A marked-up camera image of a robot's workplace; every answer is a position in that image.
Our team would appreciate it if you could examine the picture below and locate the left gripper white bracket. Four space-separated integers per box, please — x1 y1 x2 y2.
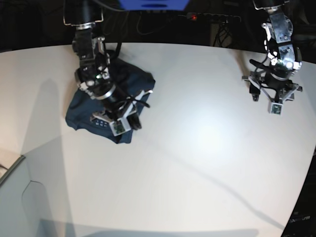
242 72 303 115

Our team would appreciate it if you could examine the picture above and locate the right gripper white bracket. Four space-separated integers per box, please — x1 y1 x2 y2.
92 89 153 136

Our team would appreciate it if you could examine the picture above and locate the dark blue t-shirt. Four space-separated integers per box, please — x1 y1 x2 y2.
65 51 156 144

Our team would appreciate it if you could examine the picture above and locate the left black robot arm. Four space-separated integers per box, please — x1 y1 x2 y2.
242 0 303 115

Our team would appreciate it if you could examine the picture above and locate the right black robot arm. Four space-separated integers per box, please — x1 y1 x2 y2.
63 0 152 137

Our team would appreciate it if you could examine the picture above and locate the black power strip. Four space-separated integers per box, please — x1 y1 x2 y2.
185 12 241 24

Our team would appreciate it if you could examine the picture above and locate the blue plastic box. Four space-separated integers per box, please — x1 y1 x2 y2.
119 0 189 11

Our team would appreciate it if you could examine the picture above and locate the grey looped cable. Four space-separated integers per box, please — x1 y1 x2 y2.
102 10 158 39

